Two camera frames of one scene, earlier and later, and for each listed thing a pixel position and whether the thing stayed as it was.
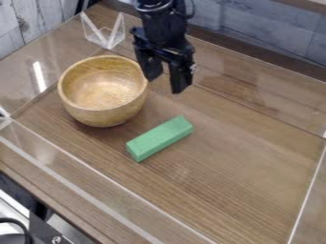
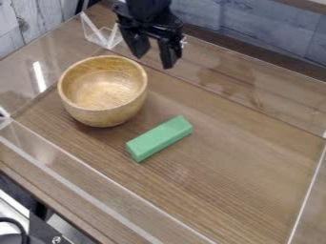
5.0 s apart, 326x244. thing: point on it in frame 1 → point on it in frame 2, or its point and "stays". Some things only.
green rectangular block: (156, 140) stays
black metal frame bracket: (50, 228) stays
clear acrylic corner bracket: (105, 37) stays
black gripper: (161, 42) → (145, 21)
